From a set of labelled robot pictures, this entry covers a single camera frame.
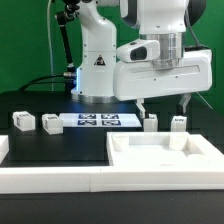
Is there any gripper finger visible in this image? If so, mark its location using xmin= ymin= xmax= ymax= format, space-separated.
xmin=180 ymin=93 xmax=191 ymax=114
xmin=135 ymin=99 xmax=146 ymax=119

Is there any white square tabletop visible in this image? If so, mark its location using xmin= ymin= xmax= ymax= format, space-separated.
xmin=107 ymin=132 xmax=224 ymax=168

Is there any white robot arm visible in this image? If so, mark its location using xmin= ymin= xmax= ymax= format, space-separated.
xmin=63 ymin=0 xmax=212 ymax=105

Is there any white thin cable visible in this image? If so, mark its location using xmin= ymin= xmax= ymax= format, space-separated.
xmin=46 ymin=0 xmax=56 ymax=92

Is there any black cable bundle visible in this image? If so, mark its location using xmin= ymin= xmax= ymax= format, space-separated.
xmin=18 ymin=73 xmax=77 ymax=93

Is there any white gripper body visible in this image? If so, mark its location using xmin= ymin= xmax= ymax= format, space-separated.
xmin=113 ymin=39 xmax=212 ymax=101

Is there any white U-shaped fence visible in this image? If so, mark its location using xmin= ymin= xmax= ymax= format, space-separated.
xmin=0 ymin=135 xmax=224 ymax=194

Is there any white sheet with AprilTags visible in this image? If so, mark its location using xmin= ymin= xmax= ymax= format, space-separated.
xmin=59 ymin=113 xmax=141 ymax=127

